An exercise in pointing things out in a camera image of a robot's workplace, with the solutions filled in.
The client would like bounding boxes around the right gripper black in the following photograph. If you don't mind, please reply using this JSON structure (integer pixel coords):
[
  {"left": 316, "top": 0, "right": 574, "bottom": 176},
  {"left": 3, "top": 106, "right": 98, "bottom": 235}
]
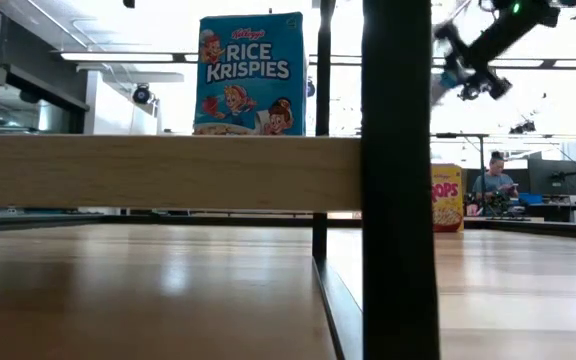
[{"left": 430, "top": 22, "right": 514, "bottom": 107}]

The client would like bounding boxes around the yellow Corn Pops cereal box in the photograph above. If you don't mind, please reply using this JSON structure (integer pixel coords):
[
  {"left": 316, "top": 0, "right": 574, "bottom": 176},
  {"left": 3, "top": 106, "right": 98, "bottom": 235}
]
[{"left": 431, "top": 163, "right": 465, "bottom": 233}]

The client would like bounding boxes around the blue Rice Krispies cereal box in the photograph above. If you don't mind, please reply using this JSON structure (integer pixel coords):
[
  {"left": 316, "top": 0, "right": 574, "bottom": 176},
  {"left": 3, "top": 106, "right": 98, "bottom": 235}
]
[{"left": 192, "top": 12, "right": 308, "bottom": 137}]

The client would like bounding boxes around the long ceiling light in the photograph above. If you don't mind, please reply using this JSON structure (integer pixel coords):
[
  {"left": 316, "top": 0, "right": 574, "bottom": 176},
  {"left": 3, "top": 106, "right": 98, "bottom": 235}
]
[
  {"left": 431, "top": 58, "right": 576, "bottom": 70},
  {"left": 59, "top": 51, "right": 200, "bottom": 64}
]

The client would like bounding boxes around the black ceiling fixture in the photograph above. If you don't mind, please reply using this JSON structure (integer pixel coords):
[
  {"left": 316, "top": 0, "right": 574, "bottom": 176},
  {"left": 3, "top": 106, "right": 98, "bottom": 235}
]
[{"left": 509, "top": 119, "right": 538, "bottom": 136}]

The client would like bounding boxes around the black T-shaped stand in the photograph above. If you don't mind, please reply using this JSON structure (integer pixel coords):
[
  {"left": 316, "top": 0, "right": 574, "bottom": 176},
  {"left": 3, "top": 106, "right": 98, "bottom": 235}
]
[{"left": 434, "top": 131, "right": 491, "bottom": 217}]

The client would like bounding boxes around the person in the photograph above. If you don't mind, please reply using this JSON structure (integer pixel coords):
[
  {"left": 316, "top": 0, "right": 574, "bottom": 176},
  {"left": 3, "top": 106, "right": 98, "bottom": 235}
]
[{"left": 470, "top": 150, "right": 520, "bottom": 217}]

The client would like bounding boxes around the round black ceiling lamp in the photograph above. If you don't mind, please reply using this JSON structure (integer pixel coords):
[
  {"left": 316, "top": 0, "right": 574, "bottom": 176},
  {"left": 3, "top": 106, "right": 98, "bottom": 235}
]
[{"left": 131, "top": 83, "right": 153, "bottom": 106}]

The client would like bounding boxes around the wooden shelf with black frame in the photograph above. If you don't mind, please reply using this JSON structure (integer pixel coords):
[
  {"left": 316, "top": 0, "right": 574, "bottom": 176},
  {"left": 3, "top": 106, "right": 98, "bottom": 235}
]
[{"left": 0, "top": 0, "right": 442, "bottom": 360}]

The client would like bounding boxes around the black metal table frame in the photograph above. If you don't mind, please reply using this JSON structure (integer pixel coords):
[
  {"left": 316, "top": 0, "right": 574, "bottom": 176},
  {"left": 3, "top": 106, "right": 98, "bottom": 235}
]
[{"left": 0, "top": 213, "right": 576, "bottom": 242}]

